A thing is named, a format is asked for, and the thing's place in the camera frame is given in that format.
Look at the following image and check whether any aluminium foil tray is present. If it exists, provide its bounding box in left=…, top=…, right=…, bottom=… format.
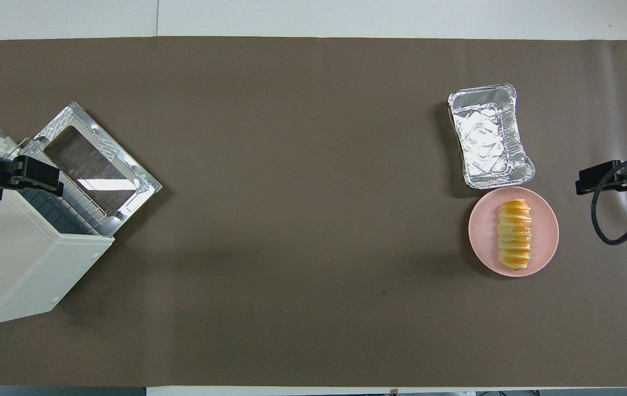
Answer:
left=447, top=84, right=536, bottom=190

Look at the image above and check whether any white toaster oven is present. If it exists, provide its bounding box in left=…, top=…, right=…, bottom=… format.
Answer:
left=0, top=140, right=115, bottom=327

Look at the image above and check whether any sliced yellow bread loaf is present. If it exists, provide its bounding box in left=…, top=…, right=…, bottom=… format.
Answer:
left=498, top=199, right=532, bottom=271

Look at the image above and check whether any glass oven door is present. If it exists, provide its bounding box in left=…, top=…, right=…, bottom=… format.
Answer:
left=32, top=102, right=163, bottom=222

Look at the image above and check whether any pink round plate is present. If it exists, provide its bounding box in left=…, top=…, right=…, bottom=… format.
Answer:
left=468, top=186, right=559, bottom=277

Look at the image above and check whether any metal oven wire rack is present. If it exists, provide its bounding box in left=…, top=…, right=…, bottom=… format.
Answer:
left=21, top=144, right=125, bottom=236

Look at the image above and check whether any brown table mat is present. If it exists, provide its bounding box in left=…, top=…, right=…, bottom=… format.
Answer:
left=0, top=36, right=627, bottom=388

